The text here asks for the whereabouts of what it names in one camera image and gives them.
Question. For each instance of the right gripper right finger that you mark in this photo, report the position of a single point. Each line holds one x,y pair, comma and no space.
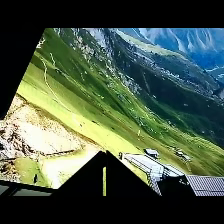
126,181

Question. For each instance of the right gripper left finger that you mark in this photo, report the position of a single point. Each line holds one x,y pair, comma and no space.
87,180

